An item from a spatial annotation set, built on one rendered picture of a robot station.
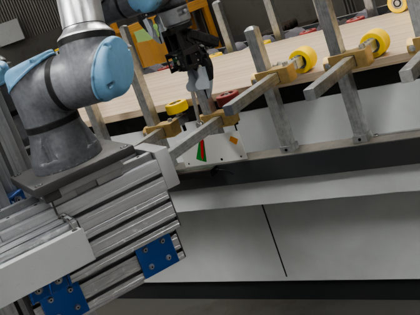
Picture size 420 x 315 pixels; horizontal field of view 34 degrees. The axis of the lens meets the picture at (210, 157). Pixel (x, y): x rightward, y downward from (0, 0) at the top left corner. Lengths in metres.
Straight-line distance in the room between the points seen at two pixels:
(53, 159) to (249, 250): 1.45
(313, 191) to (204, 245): 0.77
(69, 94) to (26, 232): 0.29
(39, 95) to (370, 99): 1.19
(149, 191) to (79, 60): 0.33
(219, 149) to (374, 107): 0.52
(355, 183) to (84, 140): 1.00
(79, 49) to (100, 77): 0.07
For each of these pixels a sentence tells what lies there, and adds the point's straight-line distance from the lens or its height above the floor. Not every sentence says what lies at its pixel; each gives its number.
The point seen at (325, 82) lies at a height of 0.95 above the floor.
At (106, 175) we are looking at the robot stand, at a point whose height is 0.99.
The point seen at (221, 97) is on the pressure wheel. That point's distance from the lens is 2.31.
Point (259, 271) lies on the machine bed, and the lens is 2.80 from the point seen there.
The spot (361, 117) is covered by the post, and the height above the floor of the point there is 0.77.
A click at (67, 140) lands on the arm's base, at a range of 1.44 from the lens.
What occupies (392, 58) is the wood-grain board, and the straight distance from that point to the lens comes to 2.15.
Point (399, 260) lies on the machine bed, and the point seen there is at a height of 0.17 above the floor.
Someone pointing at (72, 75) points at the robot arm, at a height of 1.22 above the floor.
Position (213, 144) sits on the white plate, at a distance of 2.33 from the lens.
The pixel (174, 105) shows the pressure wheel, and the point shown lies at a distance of 2.48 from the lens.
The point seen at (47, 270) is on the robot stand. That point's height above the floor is 0.90.
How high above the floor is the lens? 1.33
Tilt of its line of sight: 15 degrees down
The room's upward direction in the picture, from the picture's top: 20 degrees counter-clockwise
